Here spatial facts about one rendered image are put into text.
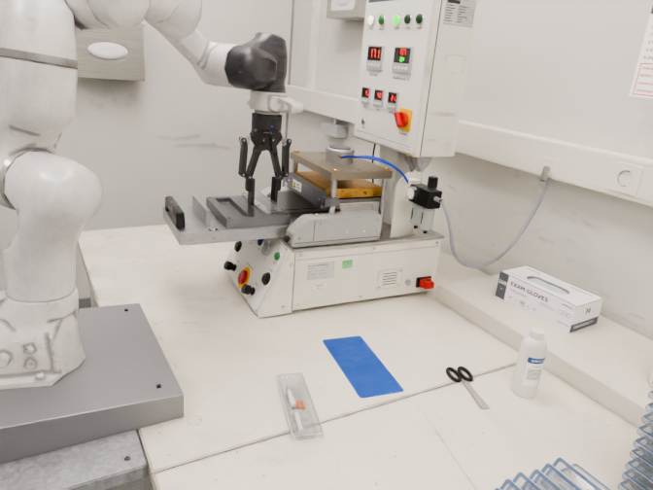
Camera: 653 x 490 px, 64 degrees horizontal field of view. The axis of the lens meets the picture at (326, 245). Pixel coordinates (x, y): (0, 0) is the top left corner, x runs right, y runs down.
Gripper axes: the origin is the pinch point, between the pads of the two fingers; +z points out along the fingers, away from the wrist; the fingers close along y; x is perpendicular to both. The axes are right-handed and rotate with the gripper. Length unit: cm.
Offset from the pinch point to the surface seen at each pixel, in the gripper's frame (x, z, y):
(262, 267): 6.9, 18.4, 1.5
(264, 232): 10.7, 7.4, 3.0
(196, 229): 8.9, 6.3, 19.3
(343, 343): 33.7, 27.9, -9.3
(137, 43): -135, -34, 12
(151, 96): -148, -10, 5
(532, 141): 19, -18, -73
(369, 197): 9.9, -0.4, -26.7
